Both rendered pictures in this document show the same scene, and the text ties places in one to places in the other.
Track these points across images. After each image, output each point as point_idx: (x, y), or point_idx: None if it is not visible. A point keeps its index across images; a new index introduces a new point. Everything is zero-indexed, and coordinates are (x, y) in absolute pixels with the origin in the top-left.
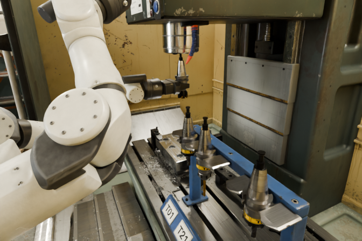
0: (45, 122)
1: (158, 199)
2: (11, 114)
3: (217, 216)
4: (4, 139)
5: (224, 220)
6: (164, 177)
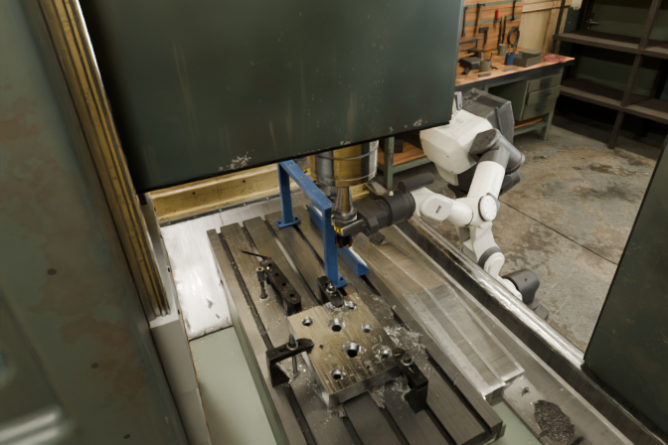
0: None
1: (374, 283)
2: (487, 143)
3: (310, 267)
4: None
5: (304, 264)
6: (375, 316)
